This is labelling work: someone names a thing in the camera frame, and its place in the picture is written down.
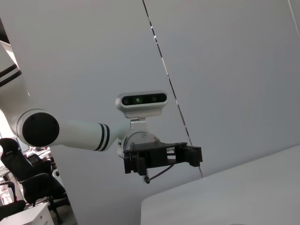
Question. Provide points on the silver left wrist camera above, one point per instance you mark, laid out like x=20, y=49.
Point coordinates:
x=140, y=102

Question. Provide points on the white drawer cabinet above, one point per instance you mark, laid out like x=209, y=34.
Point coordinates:
x=30, y=214

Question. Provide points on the black office chair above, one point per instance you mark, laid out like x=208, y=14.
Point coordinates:
x=35, y=178

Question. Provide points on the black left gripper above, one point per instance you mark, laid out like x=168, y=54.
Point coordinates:
x=159, y=152

